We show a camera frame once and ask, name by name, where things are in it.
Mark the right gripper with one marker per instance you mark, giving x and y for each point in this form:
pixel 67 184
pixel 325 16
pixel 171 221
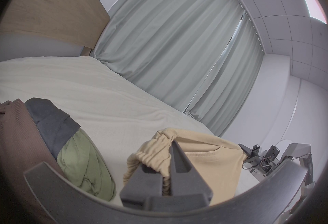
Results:
pixel 256 158

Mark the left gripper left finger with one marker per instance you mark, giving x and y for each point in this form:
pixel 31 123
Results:
pixel 143 184

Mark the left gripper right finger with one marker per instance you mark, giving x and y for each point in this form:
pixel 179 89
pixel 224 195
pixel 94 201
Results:
pixel 184 179

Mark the tan shorts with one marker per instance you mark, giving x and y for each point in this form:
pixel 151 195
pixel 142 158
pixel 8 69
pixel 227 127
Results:
pixel 210 161

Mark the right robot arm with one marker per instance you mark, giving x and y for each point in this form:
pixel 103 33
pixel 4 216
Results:
pixel 297 152

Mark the bed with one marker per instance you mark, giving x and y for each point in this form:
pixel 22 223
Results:
pixel 115 94

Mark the olive green garment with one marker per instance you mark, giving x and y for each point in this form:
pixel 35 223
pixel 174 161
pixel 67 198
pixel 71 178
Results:
pixel 84 164

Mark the grey-green curtain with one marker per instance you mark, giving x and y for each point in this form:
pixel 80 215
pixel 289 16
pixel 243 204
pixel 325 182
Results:
pixel 235 84
pixel 166 38

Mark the black garment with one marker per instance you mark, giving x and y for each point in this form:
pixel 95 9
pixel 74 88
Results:
pixel 51 123

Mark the brown shorts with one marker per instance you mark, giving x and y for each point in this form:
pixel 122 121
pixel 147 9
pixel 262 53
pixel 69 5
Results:
pixel 18 141

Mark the ceiling light panel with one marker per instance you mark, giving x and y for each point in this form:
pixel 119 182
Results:
pixel 312 3

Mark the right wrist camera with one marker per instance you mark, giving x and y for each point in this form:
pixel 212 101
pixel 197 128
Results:
pixel 272 152

